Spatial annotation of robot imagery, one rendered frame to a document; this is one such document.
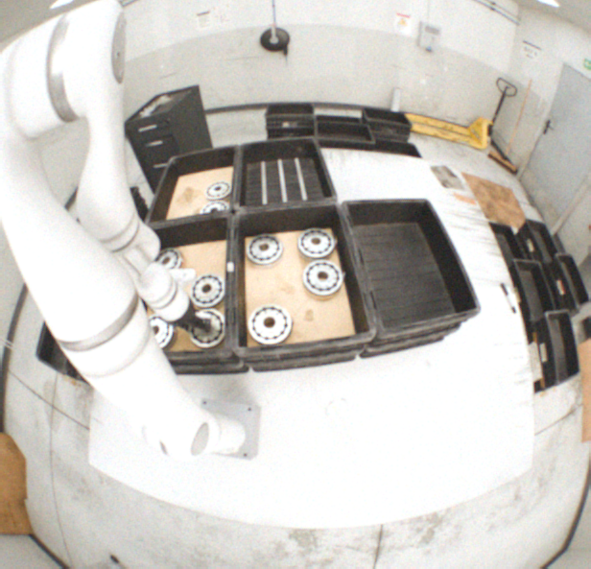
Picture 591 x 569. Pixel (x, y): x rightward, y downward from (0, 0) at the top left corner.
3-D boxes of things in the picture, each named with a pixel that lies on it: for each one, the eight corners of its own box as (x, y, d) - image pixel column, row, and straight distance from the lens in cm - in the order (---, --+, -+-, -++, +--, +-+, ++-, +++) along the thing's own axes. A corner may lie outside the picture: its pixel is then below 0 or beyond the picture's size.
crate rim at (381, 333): (478, 316, 72) (483, 312, 71) (375, 340, 57) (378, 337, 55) (426, 202, 89) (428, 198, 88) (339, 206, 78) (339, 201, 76)
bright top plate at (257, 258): (284, 261, 70) (284, 260, 70) (247, 266, 71) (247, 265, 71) (280, 233, 77) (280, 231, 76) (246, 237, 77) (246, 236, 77)
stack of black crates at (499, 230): (512, 286, 213) (530, 270, 200) (485, 286, 193) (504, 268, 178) (497, 243, 230) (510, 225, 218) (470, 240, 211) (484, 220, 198)
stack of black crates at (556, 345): (533, 392, 200) (580, 373, 174) (506, 403, 178) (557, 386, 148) (526, 338, 202) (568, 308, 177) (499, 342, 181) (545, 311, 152)
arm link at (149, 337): (92, 371, 19) (42, 329, 27) (200, 474, 42) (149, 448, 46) (161, 291, 23) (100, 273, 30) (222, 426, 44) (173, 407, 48)
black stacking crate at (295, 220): (365, 351, 66) (376, 337, 56) (244, 366, 65) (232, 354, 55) (335, 228, 84) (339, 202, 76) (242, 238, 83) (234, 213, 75)
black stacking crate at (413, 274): (460, 329, 80) (482, 313, 71) (366, 351, 66) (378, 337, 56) (417, 223, 95) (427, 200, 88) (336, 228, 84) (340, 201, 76)
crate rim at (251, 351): (375, 340, 57) (378, 337, 55) (234, 357, 56) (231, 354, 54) (339, 206, 78) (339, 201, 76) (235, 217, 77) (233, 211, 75)
